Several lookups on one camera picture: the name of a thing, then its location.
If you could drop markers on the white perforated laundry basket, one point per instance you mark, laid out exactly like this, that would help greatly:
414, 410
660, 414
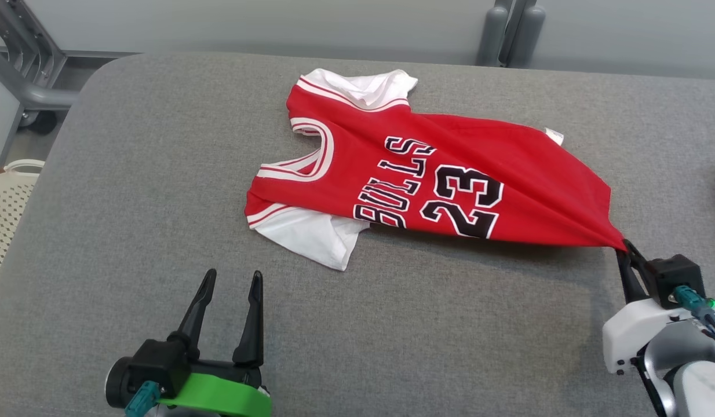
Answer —
7, 208

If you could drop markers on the grey partition post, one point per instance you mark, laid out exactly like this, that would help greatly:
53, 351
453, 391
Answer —
531, 35
493, 35

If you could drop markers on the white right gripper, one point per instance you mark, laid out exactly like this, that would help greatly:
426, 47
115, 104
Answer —
630, 330

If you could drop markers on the red Bulls basketball jersey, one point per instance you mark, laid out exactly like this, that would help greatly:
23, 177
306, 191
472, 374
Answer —
479, 168

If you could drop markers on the black cart wheel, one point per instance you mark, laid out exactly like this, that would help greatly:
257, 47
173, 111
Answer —
39, 123

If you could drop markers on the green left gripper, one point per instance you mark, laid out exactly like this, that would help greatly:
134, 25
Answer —
224, 394

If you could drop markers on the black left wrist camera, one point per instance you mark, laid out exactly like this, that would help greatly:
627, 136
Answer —
154, 365

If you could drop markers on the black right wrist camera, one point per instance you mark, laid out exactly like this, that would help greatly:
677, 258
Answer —
676, 272

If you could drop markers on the grey metal cart frame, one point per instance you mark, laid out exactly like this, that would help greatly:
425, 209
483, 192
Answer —
21, 81

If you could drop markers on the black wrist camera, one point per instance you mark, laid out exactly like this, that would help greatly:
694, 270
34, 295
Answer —
154, 365
676, 272

